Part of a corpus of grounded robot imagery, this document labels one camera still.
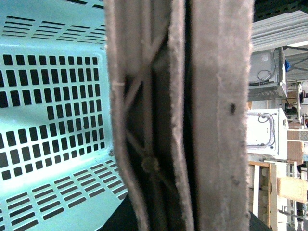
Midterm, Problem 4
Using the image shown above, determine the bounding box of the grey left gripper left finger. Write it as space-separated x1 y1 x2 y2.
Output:
105 0 194 231

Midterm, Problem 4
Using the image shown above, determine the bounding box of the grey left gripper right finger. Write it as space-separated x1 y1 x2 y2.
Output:
190 0 254 231

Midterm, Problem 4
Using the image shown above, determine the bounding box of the light blue perforated basket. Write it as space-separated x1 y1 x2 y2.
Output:
0 0 127 231

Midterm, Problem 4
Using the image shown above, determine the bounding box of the upper white appliance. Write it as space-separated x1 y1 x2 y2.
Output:
248 47 287 101

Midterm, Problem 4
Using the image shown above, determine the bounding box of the white appliance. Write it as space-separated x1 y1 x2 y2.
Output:
248 47 287 101
246 108 289 160

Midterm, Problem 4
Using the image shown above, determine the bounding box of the lower white appliance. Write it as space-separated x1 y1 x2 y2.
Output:
246 108 289 160

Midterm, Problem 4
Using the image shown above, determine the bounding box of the cardboard box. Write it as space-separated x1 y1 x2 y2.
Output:
277 177 308 203

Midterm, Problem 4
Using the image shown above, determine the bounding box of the wooden frame panel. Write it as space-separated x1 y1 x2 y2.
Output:
248 161 278 231

